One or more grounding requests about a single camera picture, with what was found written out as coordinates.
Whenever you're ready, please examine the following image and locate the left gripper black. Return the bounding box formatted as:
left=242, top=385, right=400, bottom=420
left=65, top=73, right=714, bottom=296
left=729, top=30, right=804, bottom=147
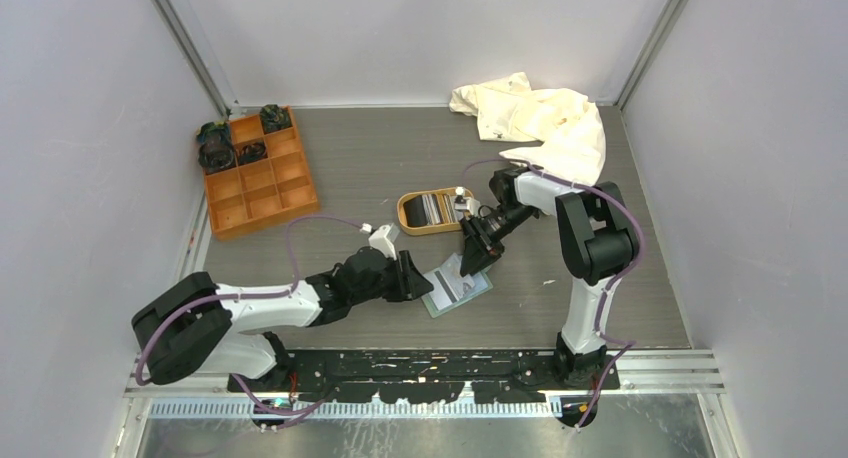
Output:
left=350, top=250, right=433, bottom=306

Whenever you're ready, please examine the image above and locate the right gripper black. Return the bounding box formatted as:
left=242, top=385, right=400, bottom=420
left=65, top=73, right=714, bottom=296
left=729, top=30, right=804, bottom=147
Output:
left=459, top=203, right=536, bottom=278

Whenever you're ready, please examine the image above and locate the white credit card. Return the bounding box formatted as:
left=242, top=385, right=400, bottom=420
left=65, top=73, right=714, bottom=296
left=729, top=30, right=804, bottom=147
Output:
left=424, top=254, right=476, bottom=310

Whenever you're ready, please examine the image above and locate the green card holder wallet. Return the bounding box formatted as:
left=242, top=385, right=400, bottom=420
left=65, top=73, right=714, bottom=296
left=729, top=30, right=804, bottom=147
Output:
left=421, top=268, right=493, bottom=318

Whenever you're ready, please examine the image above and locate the tan oval card tray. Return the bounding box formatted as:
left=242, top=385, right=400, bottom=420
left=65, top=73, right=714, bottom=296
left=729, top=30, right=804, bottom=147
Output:
left=396, top=187, right=463, bottom=236

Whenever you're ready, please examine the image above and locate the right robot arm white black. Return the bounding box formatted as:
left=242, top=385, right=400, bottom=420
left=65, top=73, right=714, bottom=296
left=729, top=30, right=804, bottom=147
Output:
left=453, top=164, right=643, bottom=389

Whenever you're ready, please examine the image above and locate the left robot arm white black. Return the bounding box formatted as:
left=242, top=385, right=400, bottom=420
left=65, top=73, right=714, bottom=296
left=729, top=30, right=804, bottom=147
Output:
left=131, top=246, right=434, bottom=391

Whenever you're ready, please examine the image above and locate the stack of credit cards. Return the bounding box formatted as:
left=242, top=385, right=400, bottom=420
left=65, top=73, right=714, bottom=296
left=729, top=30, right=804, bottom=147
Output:
left=401, top=193, right=463, bottom=228

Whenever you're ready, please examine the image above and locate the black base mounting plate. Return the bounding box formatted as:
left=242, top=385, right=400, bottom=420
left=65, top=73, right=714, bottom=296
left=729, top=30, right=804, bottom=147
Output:
left=246, top=349, right=619, bottom=404

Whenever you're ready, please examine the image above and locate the cream crumpled cloth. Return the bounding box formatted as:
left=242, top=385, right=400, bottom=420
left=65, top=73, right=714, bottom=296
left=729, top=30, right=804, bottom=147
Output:
left=449, top=72, right=606, bottom=185

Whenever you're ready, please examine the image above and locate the orange compartment organizer tray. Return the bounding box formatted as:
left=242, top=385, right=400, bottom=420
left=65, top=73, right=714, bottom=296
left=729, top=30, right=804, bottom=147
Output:
left=197, top=105, right=321, bottom=241

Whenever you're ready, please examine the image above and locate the dark bundle top compartment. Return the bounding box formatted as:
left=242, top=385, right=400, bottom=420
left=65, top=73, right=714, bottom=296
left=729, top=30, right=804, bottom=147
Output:
left=259, top=104, right=292, bottom=134

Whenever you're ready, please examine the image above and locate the dark bundle outside tray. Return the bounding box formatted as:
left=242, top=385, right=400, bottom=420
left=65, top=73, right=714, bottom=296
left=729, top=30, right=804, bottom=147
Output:
left=195, top=121, right=232, bottom=145

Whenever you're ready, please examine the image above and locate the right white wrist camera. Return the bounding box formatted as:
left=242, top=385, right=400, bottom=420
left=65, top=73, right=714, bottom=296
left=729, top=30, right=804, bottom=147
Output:
left=453, top=186, right=481, bottom=218

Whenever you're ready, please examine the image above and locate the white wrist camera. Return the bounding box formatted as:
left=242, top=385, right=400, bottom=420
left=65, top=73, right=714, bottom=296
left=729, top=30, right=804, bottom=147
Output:
left=360, top=223, right=399, bottom=260
left=453, top=186, right=481, bottom=218

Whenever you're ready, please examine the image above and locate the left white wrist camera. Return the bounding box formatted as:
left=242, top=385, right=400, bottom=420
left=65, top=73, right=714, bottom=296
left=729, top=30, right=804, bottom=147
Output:
left=360, top=223, right=399, bottom=260

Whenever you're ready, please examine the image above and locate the black cable bundle left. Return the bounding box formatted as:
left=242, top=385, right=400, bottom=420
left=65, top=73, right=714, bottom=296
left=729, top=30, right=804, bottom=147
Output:
left=198, top=139, right=237, bottom=173

